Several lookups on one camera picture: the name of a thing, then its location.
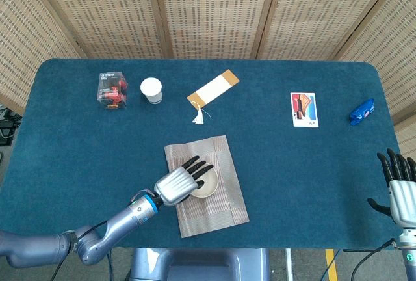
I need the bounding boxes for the colourful photo card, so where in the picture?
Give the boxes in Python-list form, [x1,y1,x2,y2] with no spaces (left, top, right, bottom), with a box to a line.
[290,92,320,128]

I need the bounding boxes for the white paper cup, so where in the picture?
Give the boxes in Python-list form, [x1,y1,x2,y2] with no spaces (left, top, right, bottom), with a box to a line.
[140,77,163,105]

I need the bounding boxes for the brown woven placemat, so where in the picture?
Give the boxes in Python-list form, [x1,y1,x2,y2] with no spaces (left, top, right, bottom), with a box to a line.
[164,135,250,239]

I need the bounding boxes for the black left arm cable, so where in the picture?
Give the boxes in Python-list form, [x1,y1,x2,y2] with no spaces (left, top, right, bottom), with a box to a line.
[53,221,110,281]

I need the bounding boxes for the white table leg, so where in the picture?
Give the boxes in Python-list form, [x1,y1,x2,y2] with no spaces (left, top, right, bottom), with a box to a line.
[284,248,294,281]

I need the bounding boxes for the white brown bookmark with tassel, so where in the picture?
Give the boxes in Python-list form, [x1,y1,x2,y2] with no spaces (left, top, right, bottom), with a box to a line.
[187,69,241,125]

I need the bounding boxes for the black cables on floor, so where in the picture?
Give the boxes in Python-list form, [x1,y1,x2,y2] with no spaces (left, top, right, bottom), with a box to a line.
[0,104,23,147]

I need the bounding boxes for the cream round bowl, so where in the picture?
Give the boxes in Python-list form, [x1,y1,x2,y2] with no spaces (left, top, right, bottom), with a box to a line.
[190,165,219,199]

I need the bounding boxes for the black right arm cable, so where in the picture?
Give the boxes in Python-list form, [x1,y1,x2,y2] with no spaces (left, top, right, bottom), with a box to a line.
[343,237,399,281]

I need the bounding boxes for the blue snack packet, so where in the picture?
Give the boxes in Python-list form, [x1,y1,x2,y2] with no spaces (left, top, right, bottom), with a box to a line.
[349,98,376,127]

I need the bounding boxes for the woven bamboo folding screen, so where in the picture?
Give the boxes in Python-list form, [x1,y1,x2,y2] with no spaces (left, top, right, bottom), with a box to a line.
[0,0,416,165]

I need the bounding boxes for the clear box with red items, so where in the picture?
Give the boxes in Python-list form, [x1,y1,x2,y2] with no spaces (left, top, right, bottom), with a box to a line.
[96,71,128,111]

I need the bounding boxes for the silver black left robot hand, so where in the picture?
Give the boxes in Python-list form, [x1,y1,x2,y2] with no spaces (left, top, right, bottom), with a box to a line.
[153,155,215,207]

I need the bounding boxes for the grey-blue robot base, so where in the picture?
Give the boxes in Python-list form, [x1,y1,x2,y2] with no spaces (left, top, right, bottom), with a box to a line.
[125,247,270,281]

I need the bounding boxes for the blue cable under table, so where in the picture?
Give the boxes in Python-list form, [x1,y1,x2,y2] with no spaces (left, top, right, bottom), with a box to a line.
[105,248,114,281]

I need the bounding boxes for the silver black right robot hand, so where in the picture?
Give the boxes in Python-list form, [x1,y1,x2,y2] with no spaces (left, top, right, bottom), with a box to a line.
[367,148,416,229]

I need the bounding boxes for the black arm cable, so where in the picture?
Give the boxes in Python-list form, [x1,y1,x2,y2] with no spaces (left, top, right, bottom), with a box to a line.
[53,221,110,281]
[343,237,399,281]

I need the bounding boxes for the teal blue table cloth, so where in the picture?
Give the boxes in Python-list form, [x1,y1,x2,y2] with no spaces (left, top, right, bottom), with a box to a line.
[0,58,406,250]

